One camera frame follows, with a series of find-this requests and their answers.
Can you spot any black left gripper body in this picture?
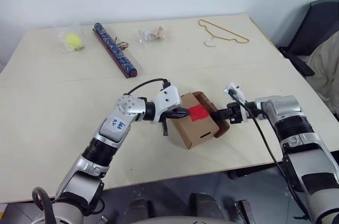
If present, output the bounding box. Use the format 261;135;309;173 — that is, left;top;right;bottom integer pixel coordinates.
158;107;177;123

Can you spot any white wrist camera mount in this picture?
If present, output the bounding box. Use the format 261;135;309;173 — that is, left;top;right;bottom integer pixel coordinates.
150;84;183;124
224;82;250;124

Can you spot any white handwritten label sticker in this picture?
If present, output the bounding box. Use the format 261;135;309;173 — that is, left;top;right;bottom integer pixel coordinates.
109;118;128;133

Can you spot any small bag of wooden pieces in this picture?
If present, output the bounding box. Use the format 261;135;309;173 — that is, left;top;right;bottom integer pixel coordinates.
149;25;168;41

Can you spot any yellow ball in plastic bag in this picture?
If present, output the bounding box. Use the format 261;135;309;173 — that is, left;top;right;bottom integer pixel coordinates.
53;22;86;55

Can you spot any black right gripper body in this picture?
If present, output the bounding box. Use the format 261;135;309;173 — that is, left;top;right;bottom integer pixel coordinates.
227;101;248;124

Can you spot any red brown cord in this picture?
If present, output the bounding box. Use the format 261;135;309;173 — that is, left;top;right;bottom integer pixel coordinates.
114;37;131;50

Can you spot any black office chair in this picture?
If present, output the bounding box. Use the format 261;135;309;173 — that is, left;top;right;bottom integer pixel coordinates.
277;0;339;77

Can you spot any gold wire clothes hanger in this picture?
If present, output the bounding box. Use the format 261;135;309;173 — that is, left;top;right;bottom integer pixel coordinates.
198;18;251;49

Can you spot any dark grey cable loop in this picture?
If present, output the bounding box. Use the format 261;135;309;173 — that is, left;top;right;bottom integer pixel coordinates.
31;186;58;224

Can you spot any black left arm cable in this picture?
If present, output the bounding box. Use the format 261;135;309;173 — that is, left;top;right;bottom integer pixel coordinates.
122;77;171;96

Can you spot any black base under table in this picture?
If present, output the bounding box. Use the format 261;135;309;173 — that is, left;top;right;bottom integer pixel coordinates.
227;168;256;180

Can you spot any brown cardboard box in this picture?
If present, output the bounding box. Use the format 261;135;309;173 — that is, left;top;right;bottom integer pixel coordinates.
172;91;231;151

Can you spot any thin black rod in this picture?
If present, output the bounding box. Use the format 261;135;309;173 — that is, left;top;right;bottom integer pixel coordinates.
161;117;170;138

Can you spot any blue patterned scroll tube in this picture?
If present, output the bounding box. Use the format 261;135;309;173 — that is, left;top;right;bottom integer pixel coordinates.
94;22;139;78

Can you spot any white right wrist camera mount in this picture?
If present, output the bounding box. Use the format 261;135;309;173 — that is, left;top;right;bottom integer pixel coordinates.
224;82;250;124

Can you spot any beige cloth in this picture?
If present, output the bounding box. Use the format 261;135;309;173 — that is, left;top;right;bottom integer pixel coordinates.
306;31;339;120

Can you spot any crumpled clear plastic bag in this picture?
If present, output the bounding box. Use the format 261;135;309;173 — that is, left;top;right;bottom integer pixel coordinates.
137;29;153;44

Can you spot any red tape patch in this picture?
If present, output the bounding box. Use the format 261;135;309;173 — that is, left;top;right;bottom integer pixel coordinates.
188;104;211;122

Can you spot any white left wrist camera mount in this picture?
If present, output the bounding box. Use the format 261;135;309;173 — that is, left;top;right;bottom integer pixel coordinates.
150;84;183;124

